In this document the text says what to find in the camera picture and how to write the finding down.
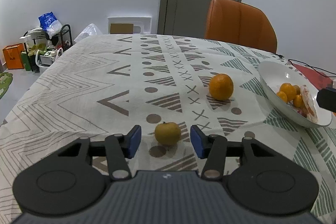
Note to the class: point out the orange paper bag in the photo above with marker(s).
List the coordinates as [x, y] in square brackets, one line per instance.
[12, 55]

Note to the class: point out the red orange mat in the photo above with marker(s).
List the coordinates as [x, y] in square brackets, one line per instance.
[315, 78]

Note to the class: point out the small red apple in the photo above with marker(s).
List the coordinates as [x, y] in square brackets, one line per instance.
[302, 112]

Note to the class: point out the clear plastic bag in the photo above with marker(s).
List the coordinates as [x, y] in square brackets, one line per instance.
[90, 30]

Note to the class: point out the small orange in bowl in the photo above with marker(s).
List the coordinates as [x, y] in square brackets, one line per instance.
[282, 95]

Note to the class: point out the yellow-green round fruit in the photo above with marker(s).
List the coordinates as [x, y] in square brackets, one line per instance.
[167, 133]

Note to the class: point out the black metal shelf rack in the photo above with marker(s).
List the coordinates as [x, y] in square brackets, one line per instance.
[38, 39]

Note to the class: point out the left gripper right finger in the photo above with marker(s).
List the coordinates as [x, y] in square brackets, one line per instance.
[213, 148]

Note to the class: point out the white ceramic bowl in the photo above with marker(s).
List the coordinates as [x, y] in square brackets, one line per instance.
[272, 76]

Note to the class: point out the green fruit in bowl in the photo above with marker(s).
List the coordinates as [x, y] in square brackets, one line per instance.
[297, 89]

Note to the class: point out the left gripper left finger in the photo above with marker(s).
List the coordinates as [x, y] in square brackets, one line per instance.
[120, 147]

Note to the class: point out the white plastic bag with items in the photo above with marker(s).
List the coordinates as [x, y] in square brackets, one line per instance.
[44, 61]

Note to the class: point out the patterned white tablecloth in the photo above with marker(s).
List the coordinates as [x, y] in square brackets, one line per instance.
[107, 84]

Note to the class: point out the orange leather chair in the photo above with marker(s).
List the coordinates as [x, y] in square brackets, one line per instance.
[241, 24]

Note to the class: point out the white foam packaging board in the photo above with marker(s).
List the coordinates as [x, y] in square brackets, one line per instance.
[129, 24]

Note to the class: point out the green floor mat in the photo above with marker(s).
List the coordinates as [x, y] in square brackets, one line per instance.
[5, 81]

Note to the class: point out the blue white plastic bag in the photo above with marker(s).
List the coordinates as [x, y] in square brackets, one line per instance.
[50, 24]

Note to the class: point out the small yellow-orange fruit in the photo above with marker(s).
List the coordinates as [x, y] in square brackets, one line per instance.
[298, 101]

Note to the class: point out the large orange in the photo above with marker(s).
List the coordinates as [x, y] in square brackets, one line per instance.
[221, 87]

